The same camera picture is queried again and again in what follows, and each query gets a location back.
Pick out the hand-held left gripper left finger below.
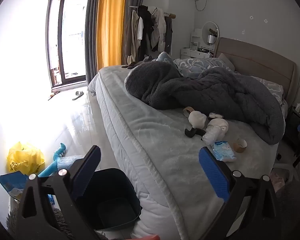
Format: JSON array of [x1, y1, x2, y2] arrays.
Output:
[[17, 145, 102, 240]]

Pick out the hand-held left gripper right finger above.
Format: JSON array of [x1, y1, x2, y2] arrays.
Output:
[[197, 146, 284, 240]]

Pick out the blue tissue packet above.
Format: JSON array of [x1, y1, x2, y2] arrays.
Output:
[[211, 141, 237, 161]]

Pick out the dark bin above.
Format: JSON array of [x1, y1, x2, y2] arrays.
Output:
[[70, 168, 142, 232]]

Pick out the clear bubble wrap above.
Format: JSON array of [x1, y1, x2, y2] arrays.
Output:
[[201, 127, 225, 145]]

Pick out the brown cardboard core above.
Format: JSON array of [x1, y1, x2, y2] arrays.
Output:
[[233, 138, 248, 153]]

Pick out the black curved foam piece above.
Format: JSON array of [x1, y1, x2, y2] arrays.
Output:
[[184, 127, 207, 139]]

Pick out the white sock ball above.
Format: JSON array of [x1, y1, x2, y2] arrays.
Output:
[[188, 110, 207, 128], [207, 118, 229, 140]]

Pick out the pale blue bubble wrap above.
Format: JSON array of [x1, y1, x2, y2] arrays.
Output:
[[56, 155, 87, 171]]

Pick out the grey shaggy rug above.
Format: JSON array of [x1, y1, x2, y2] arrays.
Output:
[[5, 205, 73, 240]]

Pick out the yellow plastic bag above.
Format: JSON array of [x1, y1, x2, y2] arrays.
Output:
[[7, 141, 46, 174]]

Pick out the bed with pale cover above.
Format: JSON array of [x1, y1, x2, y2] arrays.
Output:
[[87, 64, 289, 240]]

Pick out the blue printed packet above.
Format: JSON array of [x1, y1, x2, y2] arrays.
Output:
[[0, 171, 30, 197]]

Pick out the dark grey fleece blanket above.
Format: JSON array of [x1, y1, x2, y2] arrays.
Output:
[[124, 62, 284, 145]]

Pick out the blue patterned duvet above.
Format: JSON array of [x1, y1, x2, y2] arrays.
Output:
[[174, 57, 284, 100]]

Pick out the beige pillow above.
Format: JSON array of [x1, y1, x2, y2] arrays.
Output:
[[216, 52, 236, 72]]

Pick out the white dresser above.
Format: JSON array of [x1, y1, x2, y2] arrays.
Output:
[[181, 47, 213, 59]]

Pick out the beige padded headboard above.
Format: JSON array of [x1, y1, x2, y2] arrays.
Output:
[[214, 37, 297, 105]]

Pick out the blue printed pillow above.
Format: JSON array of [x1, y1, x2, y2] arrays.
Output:
[[157, 52, 177, 67]]

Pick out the silver table lamp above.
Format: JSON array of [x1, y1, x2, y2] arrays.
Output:
[[206, 34, 217, 53]]

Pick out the white shelf organizer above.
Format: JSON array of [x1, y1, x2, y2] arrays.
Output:
[[190, 29, 203, 50]]

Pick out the beige coat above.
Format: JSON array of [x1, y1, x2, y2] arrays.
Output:
[[129, 10, 141, 64]]

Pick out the round mirror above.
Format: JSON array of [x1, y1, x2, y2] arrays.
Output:
[[202, 21, 219, 42]]

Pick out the dark grey pants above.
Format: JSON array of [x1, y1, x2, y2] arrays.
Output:
[[164, 16, 173, 55]]

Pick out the yellow curtain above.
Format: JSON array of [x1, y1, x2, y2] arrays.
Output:
[[96, 0, 128, 68]]

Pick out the black jacket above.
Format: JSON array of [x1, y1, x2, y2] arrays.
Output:
[[137, 5, 157, 59]]

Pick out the white jacket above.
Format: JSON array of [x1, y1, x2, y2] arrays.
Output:
[[150, 6, 167, 52]]

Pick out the clothes rack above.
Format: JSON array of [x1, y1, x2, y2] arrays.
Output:
[[129, 5, 177, 66]]

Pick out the window with dark frame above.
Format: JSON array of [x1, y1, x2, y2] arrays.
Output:
[[46, 0, 93, 88]]

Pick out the air conditioner power cable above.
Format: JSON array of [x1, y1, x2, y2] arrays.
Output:
[[194, 0, 211, 12]]

